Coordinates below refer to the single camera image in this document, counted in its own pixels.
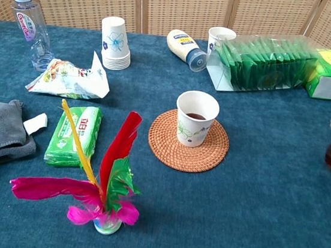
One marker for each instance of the woven bamboo folding screen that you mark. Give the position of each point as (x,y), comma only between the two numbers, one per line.
(185,8)

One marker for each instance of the crumpled white snack bag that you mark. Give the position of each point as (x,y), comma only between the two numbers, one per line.
(73,84)

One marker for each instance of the blue tablecloth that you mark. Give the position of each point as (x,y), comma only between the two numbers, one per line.
(262,217)

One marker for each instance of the mayonnaise squeeze bottle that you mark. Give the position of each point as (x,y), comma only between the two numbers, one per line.
(182,46)

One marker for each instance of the colourful feather shuttlecock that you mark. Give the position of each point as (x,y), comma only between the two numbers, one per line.
(116,154)

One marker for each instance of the clear box of green sachets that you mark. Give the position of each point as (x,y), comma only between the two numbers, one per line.
(259,69)

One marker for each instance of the small white flat box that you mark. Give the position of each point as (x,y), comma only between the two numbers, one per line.
(35,123)

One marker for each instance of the clear water bottle white cap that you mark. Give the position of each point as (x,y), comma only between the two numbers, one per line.
(29,28)

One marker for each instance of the paper cup with green flower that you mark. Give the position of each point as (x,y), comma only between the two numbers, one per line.
(193,130)

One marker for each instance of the green tissue pack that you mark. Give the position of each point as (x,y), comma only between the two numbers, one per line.
(67,136)

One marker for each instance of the round woven rattan coaster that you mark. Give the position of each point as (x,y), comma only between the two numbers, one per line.
(185,159)

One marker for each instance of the stack of inverted paper cups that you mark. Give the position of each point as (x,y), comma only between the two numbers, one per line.
(115,42)

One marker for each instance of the paper cup with blue flower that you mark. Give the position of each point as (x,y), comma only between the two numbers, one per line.
(219,33)

